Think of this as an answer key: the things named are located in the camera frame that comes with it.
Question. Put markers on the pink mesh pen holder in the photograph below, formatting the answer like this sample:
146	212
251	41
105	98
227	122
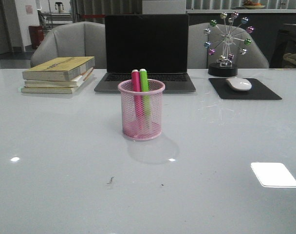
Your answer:
142	111

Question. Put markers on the grey laptop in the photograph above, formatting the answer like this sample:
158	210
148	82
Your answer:
157	43

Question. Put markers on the middle white book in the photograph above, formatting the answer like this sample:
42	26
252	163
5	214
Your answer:
76	82

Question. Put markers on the black mouse pad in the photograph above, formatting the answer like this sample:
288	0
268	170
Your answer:
258	90

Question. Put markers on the grey armchair right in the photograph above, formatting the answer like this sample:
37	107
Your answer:
204	47

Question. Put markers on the grey armchair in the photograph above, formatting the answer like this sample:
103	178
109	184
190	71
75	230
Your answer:
73	40
204	47

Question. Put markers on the white computer mouse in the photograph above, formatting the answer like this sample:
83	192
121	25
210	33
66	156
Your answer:
239	84

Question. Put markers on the top yellow book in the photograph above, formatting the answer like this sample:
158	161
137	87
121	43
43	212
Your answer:
60	69

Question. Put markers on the yellow book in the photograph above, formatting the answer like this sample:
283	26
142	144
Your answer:
38	90
60	69

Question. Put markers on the grey armchair left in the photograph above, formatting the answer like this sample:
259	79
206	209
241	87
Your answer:
73	40

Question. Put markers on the ferris wheel desk ornament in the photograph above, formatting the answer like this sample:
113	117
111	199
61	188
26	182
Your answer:
224	44

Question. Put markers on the bottom yellow book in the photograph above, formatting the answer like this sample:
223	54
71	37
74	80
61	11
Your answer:
38	90

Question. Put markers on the red trash bin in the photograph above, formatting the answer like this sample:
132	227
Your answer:
36	35

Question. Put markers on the fruit bowl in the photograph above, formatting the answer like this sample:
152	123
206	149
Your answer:
249	4

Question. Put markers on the olive cushion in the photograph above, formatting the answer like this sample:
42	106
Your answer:
290	58

